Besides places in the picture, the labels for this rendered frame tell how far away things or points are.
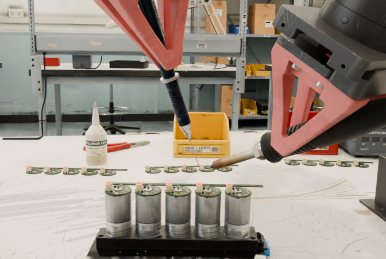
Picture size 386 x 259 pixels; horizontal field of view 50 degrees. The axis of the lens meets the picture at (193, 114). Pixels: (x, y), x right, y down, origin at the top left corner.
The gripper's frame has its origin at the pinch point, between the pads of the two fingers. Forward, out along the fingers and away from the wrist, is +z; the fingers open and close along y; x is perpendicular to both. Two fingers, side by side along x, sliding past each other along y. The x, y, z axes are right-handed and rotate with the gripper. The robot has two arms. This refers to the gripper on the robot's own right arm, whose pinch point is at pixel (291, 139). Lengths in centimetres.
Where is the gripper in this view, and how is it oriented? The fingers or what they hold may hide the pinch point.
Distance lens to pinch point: 32.2
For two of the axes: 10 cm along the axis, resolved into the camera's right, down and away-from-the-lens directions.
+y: -7.1, 1.2, -6.9
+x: 6.1, 6.1, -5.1
